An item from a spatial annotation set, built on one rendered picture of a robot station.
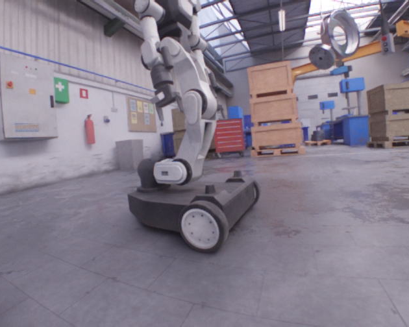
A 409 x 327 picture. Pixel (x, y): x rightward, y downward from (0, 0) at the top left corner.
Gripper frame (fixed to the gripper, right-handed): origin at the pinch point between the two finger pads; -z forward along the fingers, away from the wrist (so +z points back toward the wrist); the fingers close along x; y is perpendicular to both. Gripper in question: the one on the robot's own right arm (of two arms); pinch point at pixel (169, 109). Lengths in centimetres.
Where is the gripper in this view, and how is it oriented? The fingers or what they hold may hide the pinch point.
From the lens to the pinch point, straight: 85.7
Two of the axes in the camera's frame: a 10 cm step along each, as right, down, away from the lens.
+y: 4.9, -1.1, 8.6
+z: -2.6, -9.6, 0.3
